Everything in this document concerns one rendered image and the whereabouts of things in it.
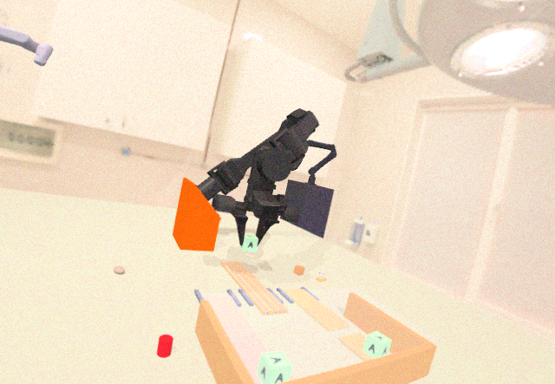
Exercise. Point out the peach strip with blue lines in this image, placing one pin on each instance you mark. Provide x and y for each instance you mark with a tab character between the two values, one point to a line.
243	277

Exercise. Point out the red cylinder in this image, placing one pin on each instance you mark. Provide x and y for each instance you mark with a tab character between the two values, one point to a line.
164	347

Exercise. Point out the light green letter cube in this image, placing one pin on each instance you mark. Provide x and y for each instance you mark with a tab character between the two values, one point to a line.
250	243

